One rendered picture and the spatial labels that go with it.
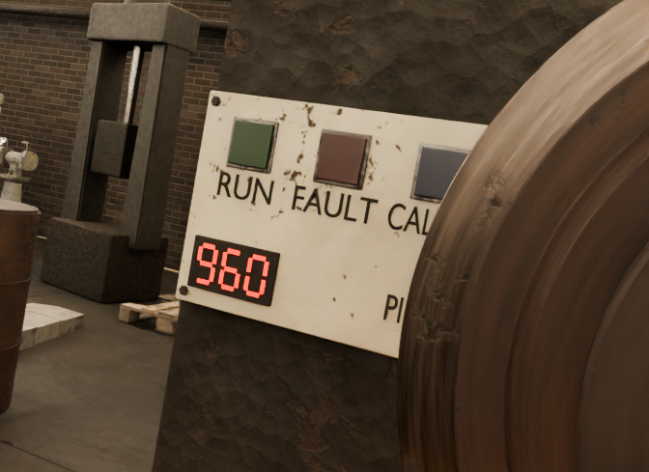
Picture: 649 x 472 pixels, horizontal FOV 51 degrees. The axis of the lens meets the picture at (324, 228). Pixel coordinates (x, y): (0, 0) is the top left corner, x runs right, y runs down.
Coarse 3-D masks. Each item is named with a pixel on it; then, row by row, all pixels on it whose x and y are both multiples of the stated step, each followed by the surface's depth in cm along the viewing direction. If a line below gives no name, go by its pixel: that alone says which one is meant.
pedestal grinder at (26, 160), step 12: (0, 144) 811; (24, 144) 801; (0, 156) 817; (12, 156) 811; (24, 156) 801; (36, 156) 817; (12, 168) 815; (24, 168) 804; (12, 180) 807; (24, 180) 819; (12, 192) 811
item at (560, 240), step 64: (576, 128) 32; (640, 128) 31; (576, 192) 32; (640, 192) 29; (512, 256) 33; (576, 256) 30; (512, 320) 33; (576, 320) 30; (512, 384) 32; (576, 384) 30; (512, 448) 32
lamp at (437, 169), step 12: (420, 156) 50; (432, 156) 50; (444, 156) 49; (456, 156) 49; (420, 168) 50; (432, 168) 50; (444, 168) 49; (456, 168) 49; (420, 180) 50; (432, 180) 50; (444, 180) 49; (420, 192) 50; (432, 192) 50; (444, 192) 49
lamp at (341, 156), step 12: (324, 132) 53; (324, 144) 53; (336, 144) 53; (348, 144) 52; (360, 144) 52; (324, 156) 53; (336, 156) 53; (348, 156) 52; (360, 156) 52; (324, 168) 53; (336, 168) 53; (348, 168) 52; (360, 168) 52; (336, 180) 53; (348, 180) 52
